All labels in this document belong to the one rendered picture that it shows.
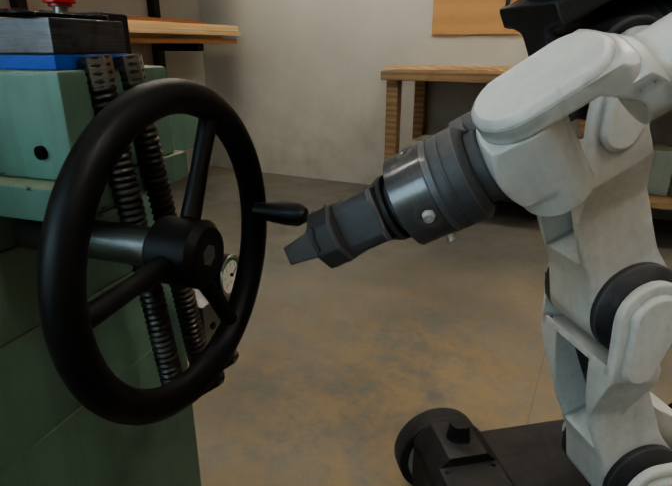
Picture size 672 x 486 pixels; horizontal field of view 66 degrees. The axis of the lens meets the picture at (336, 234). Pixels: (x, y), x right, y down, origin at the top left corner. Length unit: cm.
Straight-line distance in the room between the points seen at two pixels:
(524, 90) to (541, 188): 8
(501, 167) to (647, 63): 12
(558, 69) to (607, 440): 71
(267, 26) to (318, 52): 47
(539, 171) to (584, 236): 34
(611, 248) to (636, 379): 20
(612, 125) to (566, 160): 25
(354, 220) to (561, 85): 20
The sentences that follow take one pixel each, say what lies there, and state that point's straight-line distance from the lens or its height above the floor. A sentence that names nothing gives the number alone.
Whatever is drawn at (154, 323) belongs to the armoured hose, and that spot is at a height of 72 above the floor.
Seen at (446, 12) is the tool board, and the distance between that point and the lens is 362.
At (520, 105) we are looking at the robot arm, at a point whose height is 94.
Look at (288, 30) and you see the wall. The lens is 410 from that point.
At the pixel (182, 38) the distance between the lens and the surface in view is 364.
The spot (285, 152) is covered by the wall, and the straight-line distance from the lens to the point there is 420.
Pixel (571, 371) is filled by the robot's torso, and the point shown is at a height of 45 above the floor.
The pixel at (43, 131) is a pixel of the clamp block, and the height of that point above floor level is 91.
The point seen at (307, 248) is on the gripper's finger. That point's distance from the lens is 53.
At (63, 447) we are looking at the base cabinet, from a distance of 69.
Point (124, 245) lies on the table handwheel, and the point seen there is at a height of 82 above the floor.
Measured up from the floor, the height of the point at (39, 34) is 99.
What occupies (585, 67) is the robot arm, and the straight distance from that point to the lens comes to 42.
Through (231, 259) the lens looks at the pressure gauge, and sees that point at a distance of 78.
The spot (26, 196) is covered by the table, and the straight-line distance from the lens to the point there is 50.
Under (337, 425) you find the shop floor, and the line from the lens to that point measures 151.
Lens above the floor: 98
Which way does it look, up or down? 20 degrees down
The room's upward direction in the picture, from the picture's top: straight up
